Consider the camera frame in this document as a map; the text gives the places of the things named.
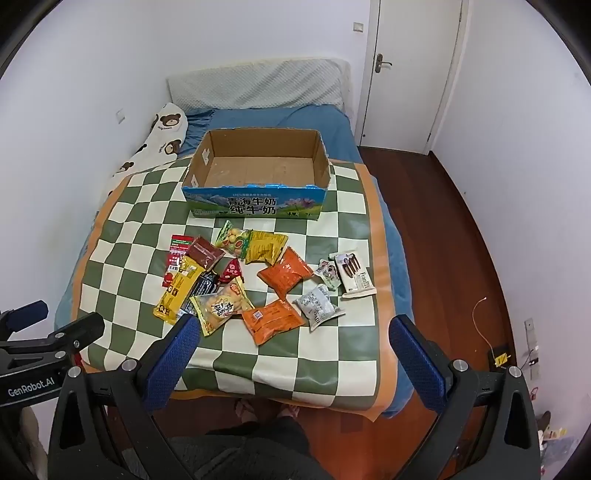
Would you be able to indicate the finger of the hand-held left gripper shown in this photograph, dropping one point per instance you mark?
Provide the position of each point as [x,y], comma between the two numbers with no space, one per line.
[81,330]
[27,313]

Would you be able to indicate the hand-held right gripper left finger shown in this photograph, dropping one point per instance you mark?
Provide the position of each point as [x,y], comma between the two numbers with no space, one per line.
[178,353]

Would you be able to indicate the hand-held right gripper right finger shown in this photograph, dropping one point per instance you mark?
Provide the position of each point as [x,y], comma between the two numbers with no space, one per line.
[415,362]

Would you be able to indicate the long yellow snack packet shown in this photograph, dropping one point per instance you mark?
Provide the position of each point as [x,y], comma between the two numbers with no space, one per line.
[178,290]

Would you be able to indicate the clear yellow biscuit packet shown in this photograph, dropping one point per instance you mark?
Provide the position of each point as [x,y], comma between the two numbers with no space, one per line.
[221,307]

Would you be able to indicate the black snack packet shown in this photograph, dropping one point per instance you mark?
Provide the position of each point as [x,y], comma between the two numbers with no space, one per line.
[203,287]

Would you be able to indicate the small red triangular packet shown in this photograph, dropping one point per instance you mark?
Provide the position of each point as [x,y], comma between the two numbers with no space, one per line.
[231,272]

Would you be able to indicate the dark red snack packet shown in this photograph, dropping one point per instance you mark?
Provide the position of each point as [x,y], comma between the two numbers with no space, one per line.
[205,253]

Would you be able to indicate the green nut snack packet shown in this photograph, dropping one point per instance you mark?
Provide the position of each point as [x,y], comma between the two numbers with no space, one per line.
[231,240]

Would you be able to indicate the orange snack packet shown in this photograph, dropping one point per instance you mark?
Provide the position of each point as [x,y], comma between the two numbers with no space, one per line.
[272,323]
[286,274]

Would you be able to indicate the yellow green snack packet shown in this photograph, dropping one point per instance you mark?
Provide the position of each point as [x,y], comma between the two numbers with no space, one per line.
[263,247]

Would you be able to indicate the cardboard box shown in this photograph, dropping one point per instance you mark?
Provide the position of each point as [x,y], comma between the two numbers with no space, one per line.
[258,170]

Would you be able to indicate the yellow black charger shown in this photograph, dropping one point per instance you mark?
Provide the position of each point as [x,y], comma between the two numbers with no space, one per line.
[500,359]

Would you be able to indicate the person's left foot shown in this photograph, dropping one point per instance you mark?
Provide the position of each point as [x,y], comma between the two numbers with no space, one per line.
[244,408]

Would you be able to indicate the person's foot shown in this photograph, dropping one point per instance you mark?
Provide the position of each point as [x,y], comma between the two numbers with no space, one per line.
[244,408]
[288,410]

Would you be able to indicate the green white checkered blanket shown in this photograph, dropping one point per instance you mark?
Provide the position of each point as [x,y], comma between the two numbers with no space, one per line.
[138,240]

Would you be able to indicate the white cookie packet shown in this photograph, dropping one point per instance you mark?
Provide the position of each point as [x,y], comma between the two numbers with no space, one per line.
[353,274]

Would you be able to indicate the silver snack packet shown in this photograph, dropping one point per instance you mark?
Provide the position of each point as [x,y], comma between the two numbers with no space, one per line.
[318,307]

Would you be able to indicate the white socket panel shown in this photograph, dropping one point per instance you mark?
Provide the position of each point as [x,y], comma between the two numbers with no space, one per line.
[532,346]

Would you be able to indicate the small white snack packet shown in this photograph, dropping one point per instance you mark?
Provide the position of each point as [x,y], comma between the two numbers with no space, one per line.
[328,274]

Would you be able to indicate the person's right foot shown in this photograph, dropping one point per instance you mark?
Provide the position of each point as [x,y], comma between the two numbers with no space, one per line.
[288,410]

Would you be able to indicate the white bear print pillow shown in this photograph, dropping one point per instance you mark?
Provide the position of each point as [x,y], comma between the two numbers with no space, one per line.
[161,134]

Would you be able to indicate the white door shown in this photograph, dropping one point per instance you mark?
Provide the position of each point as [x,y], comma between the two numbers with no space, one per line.
[415,92]

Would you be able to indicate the white light switch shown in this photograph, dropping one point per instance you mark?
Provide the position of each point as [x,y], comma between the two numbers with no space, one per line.
[358,26]

